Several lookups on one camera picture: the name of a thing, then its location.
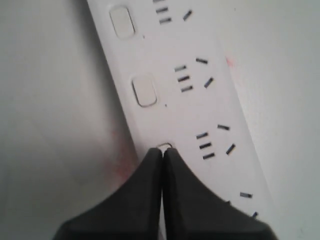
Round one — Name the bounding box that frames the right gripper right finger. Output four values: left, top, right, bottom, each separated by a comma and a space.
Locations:
162, 148, 277, 240

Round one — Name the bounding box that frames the white five-outlet power strip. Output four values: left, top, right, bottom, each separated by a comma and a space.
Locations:
88, 0, 274, 227

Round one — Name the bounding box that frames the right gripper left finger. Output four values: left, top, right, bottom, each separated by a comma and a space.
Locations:
54, 148, 163, 240

